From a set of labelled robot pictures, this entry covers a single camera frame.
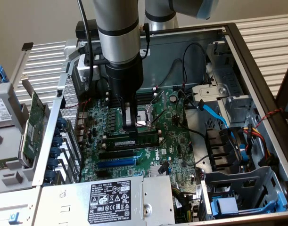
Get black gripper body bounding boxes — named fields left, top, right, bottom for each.
left=105, top=54, right=145, bottom=102

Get green RAM stick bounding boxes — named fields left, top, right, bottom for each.
left=102, top=133, right=160, bottom=149
left=0, top=157, right=20, bottom=170

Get black RAM slot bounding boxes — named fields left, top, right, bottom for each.
left=105, top=91, right=157, bottom=101
left=105, top=87, right=157, bottom=97
left=102, top=141, right=164, bottom=153
left=105, top=93, right=157, bottom=104
left=108, top=97, right=157, bottom=106

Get CPU socket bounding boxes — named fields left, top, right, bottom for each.
left=136, top=105, right=156, bottom=129

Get long black expansion slot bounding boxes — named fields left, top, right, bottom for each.
left=98, top=150, right=136, bottom=160

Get metal socket locking lever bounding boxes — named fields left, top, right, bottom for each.
left=150, top=109, right=168, bottom=125

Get metal socket cover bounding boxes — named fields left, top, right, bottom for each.
left=145, top=103, right=158, bottom=129

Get blue expansion slot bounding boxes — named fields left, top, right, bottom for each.
left=97, top=158, right=137, bottom=169

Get green Dell motherboard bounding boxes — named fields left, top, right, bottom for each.
left=79, top=88, right=206, bottom=189

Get grey PC case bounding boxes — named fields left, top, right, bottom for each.
left=32, top=22, right=288, bottom=226

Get silver chipset heat sink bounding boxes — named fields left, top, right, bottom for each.
left=149, top=166, right=169, bottom=177

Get short black expansion slot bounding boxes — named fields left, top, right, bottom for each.
left=96, top=169, right=112, bottom=178

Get black box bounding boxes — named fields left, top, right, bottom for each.
left=75, top=20, right=99, bottom=40

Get blue slot retainer clip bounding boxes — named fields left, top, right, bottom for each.
left=44, top=169, right=57, bottom=184
left=48, top=157, right=60, bottom=169
left=51, top=136, right=64, bottom=147
left=50, top=146, right=62, bottom=158
left=57, top=117, right=68, bottom=129

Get silver drive cage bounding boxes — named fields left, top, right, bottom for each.
left=190, top=41, right=256, bottom=124

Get black cooling fan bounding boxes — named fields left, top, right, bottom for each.
left=205, top=127, right=250, bottom=172

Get grey power supply unit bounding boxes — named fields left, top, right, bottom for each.
left=33, top=175, right=176, bottom=226

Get green graphics card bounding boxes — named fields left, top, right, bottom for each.
left=17, top=74, right=47, bottom=168

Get grey disk bay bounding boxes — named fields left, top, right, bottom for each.
left=200, top=166, right=288, bottom=221

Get hard disk with blue carrier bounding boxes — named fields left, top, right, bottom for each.
left=0, top=61, right=14, bottom=129

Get blue release latch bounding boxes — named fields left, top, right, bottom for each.
left=8, top=211, right=20, bottom=224

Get black camera cable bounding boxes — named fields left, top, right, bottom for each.
left=77, top=0, right=95, bottom=92

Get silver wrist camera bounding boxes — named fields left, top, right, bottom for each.
left=77, top=54, right=100, bottom=83

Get black flat-plug data wire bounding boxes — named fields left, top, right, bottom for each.
left=158, top=161, right=170, bottom=175

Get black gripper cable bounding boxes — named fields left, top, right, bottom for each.
left=139, top=23, right=151, bottom=59

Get thin black wire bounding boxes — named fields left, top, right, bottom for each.
left=157, top=42, right=208, bottom=96

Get thick yellow black wire bundle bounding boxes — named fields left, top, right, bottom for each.
left=171, top=187, right=198, bottom=222

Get blue data wire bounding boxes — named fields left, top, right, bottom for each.
left=197, top=99, right=238, bottom=139

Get blue plastic bay bracket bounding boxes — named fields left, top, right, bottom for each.
left=211, top=192, right=288, bottom=217

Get yellow red black power wire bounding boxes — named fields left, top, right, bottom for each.
left=242, top=127, right=276, bottom=168

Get long red black twisted wire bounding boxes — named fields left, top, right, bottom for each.
left=254, top=108, right=285, bottom=129

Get dark brown post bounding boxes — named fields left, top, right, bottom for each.
left=275, top=53, right=288, bottom=123

